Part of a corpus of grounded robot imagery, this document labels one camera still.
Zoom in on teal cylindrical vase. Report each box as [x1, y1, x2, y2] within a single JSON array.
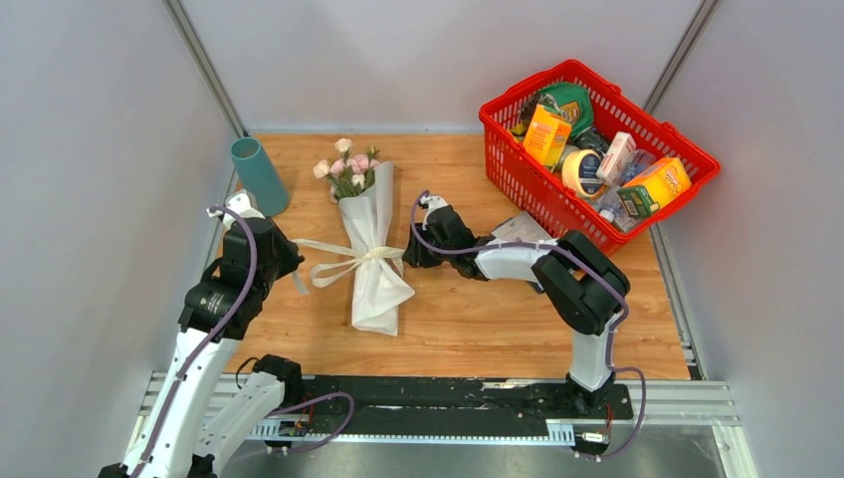
[[230, 136, 290, 216]]

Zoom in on clear plastic bottle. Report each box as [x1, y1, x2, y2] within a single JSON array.
[[596, 149, 657, 233]]

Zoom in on orange juice box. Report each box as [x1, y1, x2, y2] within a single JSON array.
[[523, 105, 572, 169]]

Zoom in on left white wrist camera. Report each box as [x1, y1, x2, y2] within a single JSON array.
[[206, 189, 266, 231]]

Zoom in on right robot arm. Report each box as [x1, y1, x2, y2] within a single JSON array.
[[403, 197, 631, 417]]

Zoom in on white wrapping paper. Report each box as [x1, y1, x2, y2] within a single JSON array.
[[338, 162, 415, 337]]

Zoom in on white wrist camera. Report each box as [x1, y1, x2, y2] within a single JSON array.
[[206, 189, 266, 231], [417, 194, 449, 229]]

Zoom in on green snack bag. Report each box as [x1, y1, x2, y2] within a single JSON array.
[[537, 82, 594, 139]]

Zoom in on masking tape roll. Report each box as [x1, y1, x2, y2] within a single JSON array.
[[560, 147, 605, 199]]

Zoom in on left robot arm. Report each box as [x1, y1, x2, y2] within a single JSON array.
[[100, 217, 305, 477]]

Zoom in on cream printed ribbon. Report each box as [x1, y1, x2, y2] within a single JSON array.
[[290, 237, 407, 297]]

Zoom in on white red small box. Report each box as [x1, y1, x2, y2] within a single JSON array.
[[596, 131, 637, 186]]

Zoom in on yellow green box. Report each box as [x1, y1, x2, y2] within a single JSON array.
[[627, 157, 692, 218]]

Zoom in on dark snack packet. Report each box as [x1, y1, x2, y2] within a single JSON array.
[[571, 125, 610, 158]]

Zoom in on razor blister pack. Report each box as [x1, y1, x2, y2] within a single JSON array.
[[492, 211, 552, 242]]

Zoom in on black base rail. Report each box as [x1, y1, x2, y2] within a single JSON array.
[[256, 375, 636, 446]]

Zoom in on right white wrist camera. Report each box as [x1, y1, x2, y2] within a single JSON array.
[[417, 194, 449, 229]]

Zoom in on pink and white flowers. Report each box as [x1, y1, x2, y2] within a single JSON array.
[[312, 137, 380, 203]]

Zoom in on red plastic shopping basket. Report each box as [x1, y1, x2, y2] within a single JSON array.
[[479, 59, 721, 255]]

